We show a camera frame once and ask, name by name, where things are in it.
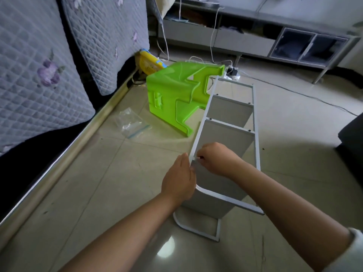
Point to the person's left hand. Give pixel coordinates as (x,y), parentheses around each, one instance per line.
(178,183)

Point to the person's right hand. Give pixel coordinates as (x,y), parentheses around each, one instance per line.
(218,159)

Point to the white wooden board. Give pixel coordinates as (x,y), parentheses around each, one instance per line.
(230,110)
(212,201)
(227,136)

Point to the white metal frame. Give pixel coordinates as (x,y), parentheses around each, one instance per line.
(195,232)
(257,144)

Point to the clear plastic screw bag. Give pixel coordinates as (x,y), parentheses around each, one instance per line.
(131,124)

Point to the person's left forearm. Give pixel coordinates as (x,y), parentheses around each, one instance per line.
(119,238)

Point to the person's right forearm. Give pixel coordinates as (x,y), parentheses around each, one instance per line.
(295,218)

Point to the person's white shirt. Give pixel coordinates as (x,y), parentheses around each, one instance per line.
(346,255)

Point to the green plastic stool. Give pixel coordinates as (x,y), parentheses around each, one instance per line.
(170,93)

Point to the white power strip with plugs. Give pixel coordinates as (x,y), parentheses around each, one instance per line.
(231,70)

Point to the yellow plastic basket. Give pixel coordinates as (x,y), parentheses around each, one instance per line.
(150,62)

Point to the grey sofa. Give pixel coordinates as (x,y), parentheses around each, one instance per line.
(351,150)

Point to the grey marble TV cabinet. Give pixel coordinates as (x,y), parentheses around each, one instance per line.
(255,31)

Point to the pile of pale cloth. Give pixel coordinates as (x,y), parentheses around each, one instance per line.
(164,5)

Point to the grey textured furniture cover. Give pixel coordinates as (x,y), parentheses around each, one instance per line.
(51,70)

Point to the chrome metal base rail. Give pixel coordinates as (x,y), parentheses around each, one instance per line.
(56,172)

